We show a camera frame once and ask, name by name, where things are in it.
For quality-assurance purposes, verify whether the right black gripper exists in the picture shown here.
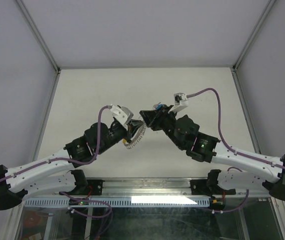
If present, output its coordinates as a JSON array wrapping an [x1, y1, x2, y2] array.
[[139, 105, 185, 151]]

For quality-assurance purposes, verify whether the large keyring with yellow grip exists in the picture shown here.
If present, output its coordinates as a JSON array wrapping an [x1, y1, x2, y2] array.
[[122, 122, 147, 150]]

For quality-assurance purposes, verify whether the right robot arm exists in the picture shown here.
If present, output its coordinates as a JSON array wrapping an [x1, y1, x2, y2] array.
[[139, 105, 285, 201]]

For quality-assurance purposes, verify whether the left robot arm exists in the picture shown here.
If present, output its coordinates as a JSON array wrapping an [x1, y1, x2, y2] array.
[[0, 119, 145, 211]]

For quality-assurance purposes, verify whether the key bunch with blue fob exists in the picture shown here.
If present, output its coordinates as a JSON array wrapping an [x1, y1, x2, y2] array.
[[153, 102, 164, 110]]

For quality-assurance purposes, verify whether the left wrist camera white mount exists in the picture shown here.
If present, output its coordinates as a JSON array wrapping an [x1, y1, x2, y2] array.
[[108, 104, 134, 130]]

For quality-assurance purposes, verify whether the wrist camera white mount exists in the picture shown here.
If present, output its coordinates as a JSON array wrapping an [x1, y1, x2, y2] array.
[[168, 92, 189, 113], [108, 104, 134, 130]]

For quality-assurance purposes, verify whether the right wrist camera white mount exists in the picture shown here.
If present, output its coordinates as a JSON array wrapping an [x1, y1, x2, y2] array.
[[168, 92, 189, 113]]

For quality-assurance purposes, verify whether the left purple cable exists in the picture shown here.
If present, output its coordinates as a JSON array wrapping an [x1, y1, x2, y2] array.
[[0, 105, 113, 221]]

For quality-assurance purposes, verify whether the purple cable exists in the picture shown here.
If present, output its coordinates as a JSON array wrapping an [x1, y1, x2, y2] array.
[[0, 105, 113, 221], [186, 87, 285, 214]]

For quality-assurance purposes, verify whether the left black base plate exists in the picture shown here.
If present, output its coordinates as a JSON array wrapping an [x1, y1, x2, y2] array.
[[65, 179, 105, 196]]

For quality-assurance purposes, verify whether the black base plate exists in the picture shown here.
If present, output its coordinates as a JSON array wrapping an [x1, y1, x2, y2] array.
[[189, 179, 236, 196], [65, 179, 105, 196]]

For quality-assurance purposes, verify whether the aluminium mounting rail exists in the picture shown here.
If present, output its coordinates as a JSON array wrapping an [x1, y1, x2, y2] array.
[[14, 176, 282, 200]]

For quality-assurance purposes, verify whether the white slotted cable duct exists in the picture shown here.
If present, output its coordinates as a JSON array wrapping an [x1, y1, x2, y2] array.
[[24, 195, 210, 208]]

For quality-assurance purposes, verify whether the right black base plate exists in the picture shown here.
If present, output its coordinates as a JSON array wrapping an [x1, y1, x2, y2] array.
[[189, 179, 236, 196]]

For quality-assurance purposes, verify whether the right aluminium frame post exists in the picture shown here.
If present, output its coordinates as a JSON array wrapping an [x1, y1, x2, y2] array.
[[230, 0, 279, 154]]

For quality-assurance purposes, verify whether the aluminium frame post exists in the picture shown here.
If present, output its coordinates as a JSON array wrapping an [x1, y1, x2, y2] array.
[[230, 0, 279, 154], [13, 0, 61, 163]]

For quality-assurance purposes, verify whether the left aluminium frame post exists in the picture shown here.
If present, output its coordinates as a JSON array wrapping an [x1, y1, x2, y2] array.
[[13, 0, 61, 163]]

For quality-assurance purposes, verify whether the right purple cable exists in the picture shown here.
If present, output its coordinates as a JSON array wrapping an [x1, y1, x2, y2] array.
[[186, 87, 285, 214]]

